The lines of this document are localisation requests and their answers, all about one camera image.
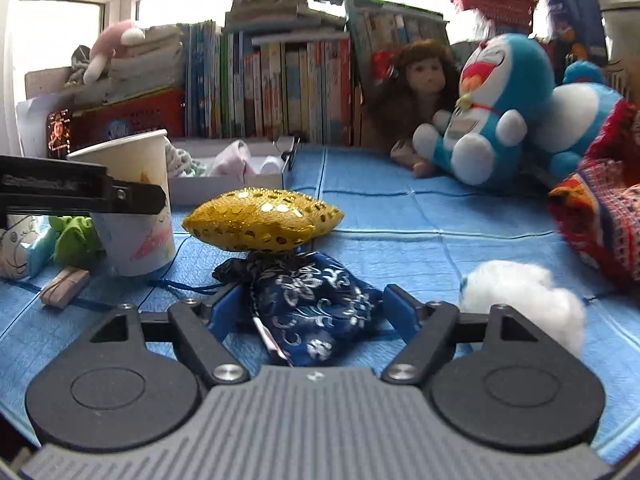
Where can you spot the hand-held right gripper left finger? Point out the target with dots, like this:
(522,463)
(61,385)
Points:
(225,310)

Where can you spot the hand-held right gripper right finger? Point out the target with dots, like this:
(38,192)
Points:
(402,310)

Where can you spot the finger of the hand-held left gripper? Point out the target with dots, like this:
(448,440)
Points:
(140,199)

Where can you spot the green cloth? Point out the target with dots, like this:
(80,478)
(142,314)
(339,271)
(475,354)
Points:
(77,240)

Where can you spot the blue floral pouch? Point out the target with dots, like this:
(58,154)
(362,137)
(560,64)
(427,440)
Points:
(315,310)

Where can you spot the white shallow cardboard box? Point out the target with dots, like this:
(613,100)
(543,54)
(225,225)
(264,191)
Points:
(230,187)

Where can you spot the paper cup with colourful drawing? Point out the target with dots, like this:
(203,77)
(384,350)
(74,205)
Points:
(140,240)

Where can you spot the smartphone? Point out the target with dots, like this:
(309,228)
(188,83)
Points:
(59,132)

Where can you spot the white paper sheet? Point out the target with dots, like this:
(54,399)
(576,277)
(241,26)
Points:
(30,125)

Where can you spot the light blue cloth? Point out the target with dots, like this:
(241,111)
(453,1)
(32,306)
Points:
(42,255)

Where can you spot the paper cup with black drawing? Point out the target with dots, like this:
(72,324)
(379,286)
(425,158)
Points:
(17,250)

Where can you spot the large red plastic basket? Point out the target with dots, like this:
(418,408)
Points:
(135,117)

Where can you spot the gold sequined pouch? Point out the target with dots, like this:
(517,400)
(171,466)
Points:
(260,220)

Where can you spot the pink block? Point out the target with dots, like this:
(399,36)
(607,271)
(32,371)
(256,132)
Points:
(65,287)

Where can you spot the white fluffy plush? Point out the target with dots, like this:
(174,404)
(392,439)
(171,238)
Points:
(525,295)

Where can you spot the grey cloth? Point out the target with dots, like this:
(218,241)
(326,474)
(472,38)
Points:
(80,62)

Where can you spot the stack of magazines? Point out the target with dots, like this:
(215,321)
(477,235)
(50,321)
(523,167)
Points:
(145,67)

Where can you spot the pink white plush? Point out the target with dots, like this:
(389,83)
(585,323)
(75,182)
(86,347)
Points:
(107,45)

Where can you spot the binder clip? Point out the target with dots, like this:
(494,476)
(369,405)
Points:
(290,152)

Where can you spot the row of books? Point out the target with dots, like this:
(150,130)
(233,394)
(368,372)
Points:
(280,90)

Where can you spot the brown-haired doll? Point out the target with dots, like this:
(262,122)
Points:
(415,90)

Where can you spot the red patterned knitted cloth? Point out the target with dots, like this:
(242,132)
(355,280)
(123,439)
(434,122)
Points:
(605,210)

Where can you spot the blue white cat plush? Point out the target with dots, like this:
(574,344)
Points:
(500,105)

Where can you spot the blue white round plush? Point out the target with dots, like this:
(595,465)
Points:
(580,115)

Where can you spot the small red plastic basket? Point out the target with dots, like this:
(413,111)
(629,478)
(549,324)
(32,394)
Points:
(495,0)

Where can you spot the blue printed box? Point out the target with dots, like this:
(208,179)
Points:
(575,15)

